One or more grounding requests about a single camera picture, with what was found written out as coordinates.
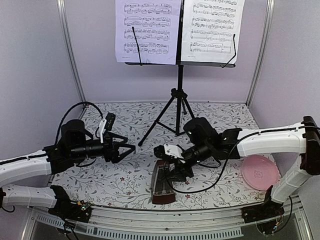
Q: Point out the black music stand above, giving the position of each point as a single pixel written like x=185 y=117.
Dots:
x=178 y=94

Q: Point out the aluminium frame post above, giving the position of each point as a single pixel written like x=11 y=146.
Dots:
x=61 y=7
x=270 y=4

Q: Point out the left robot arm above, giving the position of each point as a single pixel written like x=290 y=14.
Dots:
x=75 y=145

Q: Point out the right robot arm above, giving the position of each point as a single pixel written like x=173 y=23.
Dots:
x=302 y=138

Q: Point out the purple sheet music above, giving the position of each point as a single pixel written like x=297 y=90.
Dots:
x=146 y=31

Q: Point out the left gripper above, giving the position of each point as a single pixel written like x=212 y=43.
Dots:
x=113 y=155

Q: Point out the brown metronome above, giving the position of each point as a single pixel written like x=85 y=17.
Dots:
x=161 y=192

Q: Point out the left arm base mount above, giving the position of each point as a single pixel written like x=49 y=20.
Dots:
x=66 y=209

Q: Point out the floral table mat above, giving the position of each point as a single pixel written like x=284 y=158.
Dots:
x=127 y=184

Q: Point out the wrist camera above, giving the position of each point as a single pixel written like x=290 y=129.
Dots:
x=169 y=152
x=105 y=124

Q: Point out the pink plate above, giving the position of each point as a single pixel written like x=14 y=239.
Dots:
x=259 y=172

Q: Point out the right aluminium frame post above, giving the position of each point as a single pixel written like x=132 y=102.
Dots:
x=270 y=4

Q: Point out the white sheet music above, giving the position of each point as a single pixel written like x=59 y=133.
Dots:
x=211 y=31

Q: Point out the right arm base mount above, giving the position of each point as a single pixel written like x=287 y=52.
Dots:
x=268 y=209

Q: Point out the left aluminium frame post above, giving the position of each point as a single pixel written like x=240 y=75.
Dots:
x=61 y=7

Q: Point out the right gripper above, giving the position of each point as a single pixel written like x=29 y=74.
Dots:
x=180 y=172

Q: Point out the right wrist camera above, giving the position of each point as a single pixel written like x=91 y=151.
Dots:
x=169 y=152

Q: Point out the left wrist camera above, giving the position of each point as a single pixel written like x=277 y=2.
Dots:
x=105 y=124

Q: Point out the front aluminium rail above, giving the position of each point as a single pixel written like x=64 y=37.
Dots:
x=211 y=215

